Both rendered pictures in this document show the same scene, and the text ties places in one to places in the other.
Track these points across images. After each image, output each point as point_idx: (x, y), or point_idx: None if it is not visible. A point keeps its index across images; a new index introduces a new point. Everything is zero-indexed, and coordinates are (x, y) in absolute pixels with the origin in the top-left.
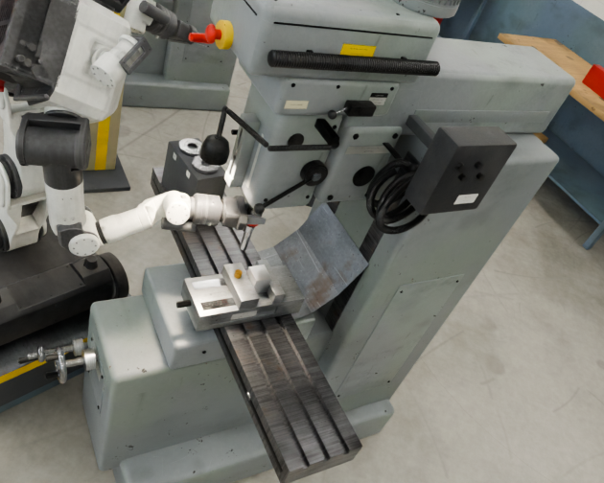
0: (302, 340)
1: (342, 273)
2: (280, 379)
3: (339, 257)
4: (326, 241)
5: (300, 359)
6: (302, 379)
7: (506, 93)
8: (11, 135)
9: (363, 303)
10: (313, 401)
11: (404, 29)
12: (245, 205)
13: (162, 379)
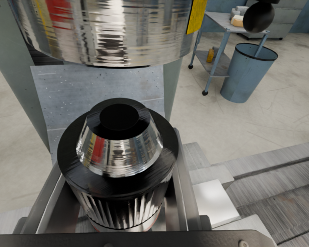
0: (232, 163)
1: (148, 96)
2: (305, 201)
3: (128, 89)
4: (96, 96)
5: (258, 171)
6: (288, 174)
7: None
8: None
9: (172, 96)
10: None
11: None
12: (55, 222)
13: None
